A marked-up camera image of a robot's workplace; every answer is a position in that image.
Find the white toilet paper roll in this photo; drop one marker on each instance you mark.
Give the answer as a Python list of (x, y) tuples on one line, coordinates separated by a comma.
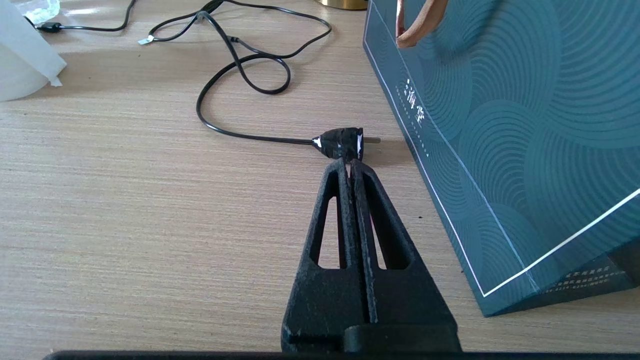
[(22, 52)]

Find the dark teal paper gift bag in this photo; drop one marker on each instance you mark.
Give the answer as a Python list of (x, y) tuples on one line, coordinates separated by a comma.
[(525, 150)]

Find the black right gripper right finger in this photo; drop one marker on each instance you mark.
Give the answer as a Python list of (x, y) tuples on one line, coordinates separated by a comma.
[(405, 300)]

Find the clear water bottle red cap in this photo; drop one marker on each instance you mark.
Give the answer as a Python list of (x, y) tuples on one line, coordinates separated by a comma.
[(40, 10)]

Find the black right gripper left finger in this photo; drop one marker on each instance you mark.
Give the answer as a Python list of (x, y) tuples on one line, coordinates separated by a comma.
[(325, 300)]

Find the brass desk lamp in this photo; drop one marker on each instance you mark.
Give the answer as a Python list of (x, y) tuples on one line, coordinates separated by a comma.
[(345, 4)]

